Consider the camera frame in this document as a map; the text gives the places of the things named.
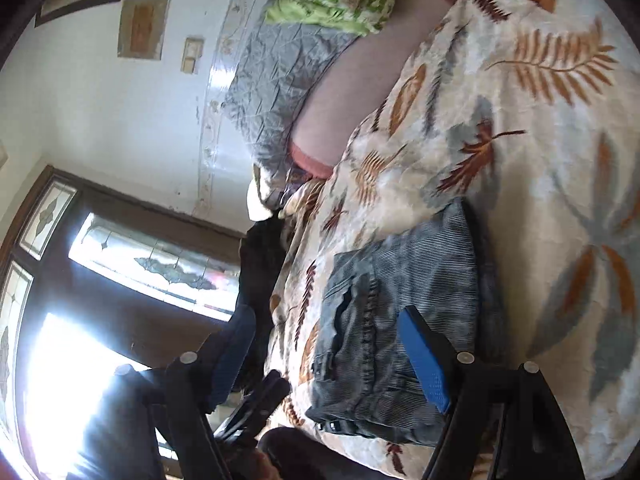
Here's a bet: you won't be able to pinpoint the pink red sofa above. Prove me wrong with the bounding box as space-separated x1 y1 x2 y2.
290 0 456 179

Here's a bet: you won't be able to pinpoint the beige wall switch plate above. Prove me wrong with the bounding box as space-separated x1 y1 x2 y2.
180 37 205 75

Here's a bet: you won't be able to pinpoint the stained glass window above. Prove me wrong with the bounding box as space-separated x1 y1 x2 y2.
1 166 242 479

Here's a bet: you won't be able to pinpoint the black jacket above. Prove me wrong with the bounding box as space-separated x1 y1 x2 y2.
234 216 286 394

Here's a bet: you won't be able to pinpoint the cream pillow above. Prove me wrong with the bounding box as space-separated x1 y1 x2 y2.
246 164 286 222

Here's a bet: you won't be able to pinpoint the grey denim pants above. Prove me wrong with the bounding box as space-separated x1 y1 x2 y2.
304 196 507 449

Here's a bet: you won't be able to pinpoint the leaf pattern quilted blanket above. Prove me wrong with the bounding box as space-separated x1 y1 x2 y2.
267 0 639 479

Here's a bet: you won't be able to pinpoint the grey quilted pillow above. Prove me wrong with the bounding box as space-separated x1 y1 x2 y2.
224 21 358 179

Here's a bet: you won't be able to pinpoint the person's hand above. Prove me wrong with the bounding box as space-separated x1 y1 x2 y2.
241 448 282 480

